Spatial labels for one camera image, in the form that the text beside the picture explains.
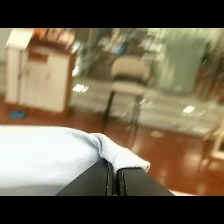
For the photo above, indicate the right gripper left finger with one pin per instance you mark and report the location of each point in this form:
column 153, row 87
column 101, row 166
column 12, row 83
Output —
column 91, row 181

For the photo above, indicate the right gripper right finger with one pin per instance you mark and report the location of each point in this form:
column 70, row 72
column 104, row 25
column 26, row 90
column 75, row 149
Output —
column 141, row 185

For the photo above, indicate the light blue garment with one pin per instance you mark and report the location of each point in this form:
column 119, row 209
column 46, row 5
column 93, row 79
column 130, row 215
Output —
column 46, row 160

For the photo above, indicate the beige chair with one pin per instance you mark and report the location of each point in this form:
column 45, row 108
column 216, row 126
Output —
column 128, row 80

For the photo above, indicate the white wooden cabinet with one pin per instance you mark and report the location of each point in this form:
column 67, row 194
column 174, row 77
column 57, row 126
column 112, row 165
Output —
column 40, row 76

